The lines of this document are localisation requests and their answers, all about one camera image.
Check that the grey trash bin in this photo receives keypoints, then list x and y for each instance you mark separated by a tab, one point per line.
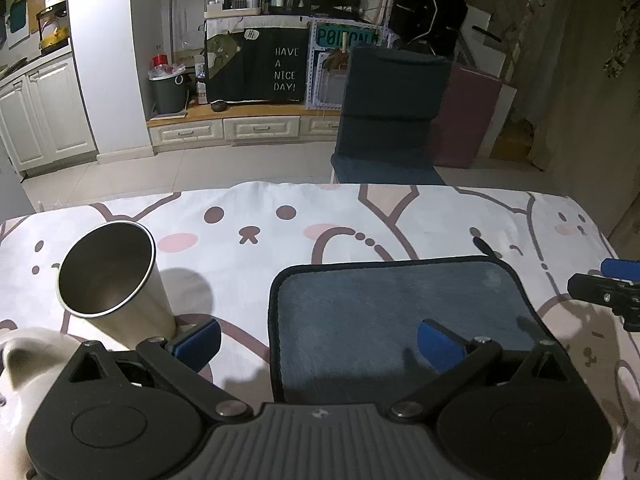
169	94

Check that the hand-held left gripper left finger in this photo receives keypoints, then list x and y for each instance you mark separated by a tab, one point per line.
196	344

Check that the small dark bowl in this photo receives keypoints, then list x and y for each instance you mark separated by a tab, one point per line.
219	106

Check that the white low drawer cabinet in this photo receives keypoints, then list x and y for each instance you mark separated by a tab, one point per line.
235	127

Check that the cardboard box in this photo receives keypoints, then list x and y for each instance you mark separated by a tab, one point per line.
512	142

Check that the black hanging jacket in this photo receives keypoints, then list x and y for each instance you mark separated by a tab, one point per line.
427	2

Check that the maroon panel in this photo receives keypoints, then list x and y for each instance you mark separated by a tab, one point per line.
467	115

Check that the teal sign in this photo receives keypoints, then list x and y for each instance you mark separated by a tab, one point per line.
345	38

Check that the black printed cloth cover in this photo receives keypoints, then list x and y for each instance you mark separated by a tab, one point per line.
260	67

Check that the white ceramic cat figure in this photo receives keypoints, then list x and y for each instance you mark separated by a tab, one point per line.
30	390

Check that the clear plastic bottle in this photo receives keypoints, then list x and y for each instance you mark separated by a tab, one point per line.
201	85

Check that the stainless steel cup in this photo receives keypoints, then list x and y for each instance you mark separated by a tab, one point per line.
120	280

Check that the dark grey towel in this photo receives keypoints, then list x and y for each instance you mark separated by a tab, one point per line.
400	305

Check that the white board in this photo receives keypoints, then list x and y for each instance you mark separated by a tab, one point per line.
487	45

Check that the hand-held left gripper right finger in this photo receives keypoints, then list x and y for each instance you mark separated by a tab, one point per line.
440	346

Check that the white pegboard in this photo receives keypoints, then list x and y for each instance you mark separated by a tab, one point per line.
325	85

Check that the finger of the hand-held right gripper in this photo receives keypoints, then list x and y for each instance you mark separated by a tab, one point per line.
621	267
611	297

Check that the dark blue chair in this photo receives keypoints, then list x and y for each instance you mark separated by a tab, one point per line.
387	105

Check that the yellow kettle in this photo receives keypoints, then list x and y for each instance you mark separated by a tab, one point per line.
52	27

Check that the floral curtain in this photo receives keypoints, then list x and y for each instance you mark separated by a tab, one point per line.
622	35

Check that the printed bunny blanket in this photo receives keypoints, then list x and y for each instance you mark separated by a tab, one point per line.
280	230

